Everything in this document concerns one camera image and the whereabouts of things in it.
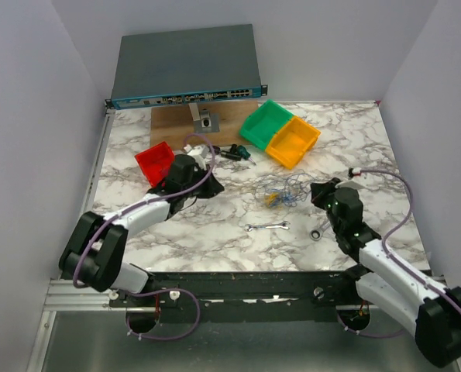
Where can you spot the red plastic bin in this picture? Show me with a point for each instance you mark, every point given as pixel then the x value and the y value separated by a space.
pixel 155 162

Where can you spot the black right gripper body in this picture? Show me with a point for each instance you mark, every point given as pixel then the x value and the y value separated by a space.
pixel 325 198

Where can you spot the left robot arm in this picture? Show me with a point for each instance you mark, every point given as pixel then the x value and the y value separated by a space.
pixel 94 253

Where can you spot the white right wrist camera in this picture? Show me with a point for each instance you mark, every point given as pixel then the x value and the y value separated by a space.
pixel 353 180

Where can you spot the grey metal bracket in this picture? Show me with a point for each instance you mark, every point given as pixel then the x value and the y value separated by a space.
pixel 204 120

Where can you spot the black cylindrical tool handle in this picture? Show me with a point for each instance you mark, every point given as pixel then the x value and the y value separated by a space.
pixel 230 155

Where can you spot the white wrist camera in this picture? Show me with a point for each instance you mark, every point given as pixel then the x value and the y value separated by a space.
pixel 353 180
pixel 199 151

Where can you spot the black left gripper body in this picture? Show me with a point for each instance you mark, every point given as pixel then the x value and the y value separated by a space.
pixel 198 174

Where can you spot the green handled screwdriver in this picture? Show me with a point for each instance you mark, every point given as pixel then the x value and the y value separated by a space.
pixel 242 152

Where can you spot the green plastic bin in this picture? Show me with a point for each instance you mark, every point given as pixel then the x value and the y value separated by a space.
pixel 261 126

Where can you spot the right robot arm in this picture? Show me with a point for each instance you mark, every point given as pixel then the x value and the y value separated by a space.
pixel 427 309

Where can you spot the wooden board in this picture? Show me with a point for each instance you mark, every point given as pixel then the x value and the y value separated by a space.
pixel 171 124

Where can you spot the aluminium frame rail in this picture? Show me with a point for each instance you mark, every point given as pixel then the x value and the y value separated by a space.
pixel 62 296

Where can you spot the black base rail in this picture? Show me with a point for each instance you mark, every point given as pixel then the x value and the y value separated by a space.
pixel 231 297

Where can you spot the yellow plastic bin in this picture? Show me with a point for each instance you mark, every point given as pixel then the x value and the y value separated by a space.
pixel 289 145

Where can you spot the blue network switch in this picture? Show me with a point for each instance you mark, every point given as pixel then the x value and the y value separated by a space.
pixel 187 66

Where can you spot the silver open-end wrench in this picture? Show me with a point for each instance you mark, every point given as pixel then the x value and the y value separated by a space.
pixel 282 225

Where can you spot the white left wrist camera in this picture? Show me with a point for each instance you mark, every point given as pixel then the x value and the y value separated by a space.
pixel 199 151

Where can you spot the silver ratchet wrench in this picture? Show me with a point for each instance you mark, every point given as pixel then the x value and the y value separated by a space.
pixel 317 233

